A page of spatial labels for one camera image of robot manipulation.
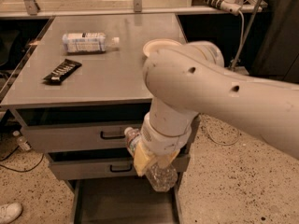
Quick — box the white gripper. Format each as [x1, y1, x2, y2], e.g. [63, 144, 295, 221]
[134, 113, 192, 176]

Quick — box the clear plastic water bottle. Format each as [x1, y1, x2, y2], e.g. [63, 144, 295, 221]
[124, 127, 178, 192]

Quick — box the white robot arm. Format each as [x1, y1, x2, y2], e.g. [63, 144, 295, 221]
[141, 42, 299, 159]

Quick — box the bottom grey drawer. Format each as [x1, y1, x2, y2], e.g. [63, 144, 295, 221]
[69, 176, 184, 224]

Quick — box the grey drawer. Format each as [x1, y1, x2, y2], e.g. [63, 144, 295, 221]
[69, 176, 184, 224]
[16, 102, 200, 153]
[46, 144, 192, 181]

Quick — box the middle grey drawer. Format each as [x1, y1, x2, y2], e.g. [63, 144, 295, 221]
[46, 144, 192, 181]

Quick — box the top grey drawer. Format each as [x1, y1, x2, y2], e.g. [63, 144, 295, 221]
[16, 102, 200, 153]

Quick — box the grey drawer cabinet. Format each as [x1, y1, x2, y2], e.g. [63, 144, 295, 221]
[0, 12, 200, 224]

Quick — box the white labelled bottle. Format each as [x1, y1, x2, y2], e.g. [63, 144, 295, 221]
[62, 32, 120, 53]

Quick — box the black snack bar wrapper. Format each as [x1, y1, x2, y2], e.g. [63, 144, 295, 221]
[44, 59, 81, 85]

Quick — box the white sneaker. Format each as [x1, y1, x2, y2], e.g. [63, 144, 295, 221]
[0, 203, 22, 224]

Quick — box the dark cabinet at right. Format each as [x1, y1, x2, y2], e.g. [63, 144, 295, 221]
[250, 0, 299, 83]

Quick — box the white handheld device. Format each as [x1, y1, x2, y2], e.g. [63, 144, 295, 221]
[202, 0, 241, 16]

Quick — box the grey workbench shelf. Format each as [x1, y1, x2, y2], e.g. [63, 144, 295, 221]
[0, 0, 269, 19]

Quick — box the white cable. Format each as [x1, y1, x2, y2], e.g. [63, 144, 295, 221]
[199, 9, 246, 147]

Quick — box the black floor cable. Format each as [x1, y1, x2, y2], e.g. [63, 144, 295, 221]
[0, 145, 45, 174]

